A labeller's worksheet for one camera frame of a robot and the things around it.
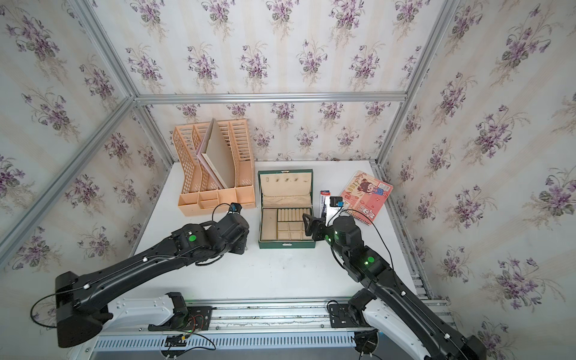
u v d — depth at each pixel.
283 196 0.95
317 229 0.64
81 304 0.38
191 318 0.72
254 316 0.75
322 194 1.04
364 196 1.05
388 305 0.50
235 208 0.65
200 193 0.96
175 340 0.71
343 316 0.73
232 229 0.54
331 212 0.65
